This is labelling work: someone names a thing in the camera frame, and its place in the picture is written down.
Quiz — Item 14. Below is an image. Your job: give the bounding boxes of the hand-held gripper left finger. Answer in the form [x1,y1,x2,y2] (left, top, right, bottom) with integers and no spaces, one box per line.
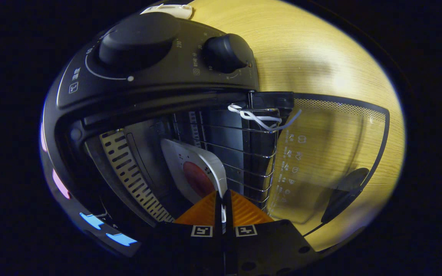
[139,191,225,276]

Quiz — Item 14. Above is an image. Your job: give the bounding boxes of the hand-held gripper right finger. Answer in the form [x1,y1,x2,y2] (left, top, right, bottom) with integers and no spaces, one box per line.
[225,190,321,276]

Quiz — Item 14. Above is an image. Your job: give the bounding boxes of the red round meat slice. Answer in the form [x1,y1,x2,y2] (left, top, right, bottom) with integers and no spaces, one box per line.
[183,161,216,198]

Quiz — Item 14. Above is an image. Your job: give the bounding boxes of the white square plate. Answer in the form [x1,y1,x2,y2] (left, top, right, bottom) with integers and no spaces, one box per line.
[161,138,228,223]

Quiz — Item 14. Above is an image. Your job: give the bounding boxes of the black toaster oven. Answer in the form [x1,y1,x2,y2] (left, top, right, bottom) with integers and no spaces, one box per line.
[41,11,391,257]

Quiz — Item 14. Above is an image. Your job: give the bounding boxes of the white zip tie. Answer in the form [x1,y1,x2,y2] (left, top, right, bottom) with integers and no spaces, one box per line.
[228,103,303,133]

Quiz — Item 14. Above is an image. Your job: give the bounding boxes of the metal wire oven rack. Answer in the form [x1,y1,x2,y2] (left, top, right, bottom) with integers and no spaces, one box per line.
[173,108,282,210]

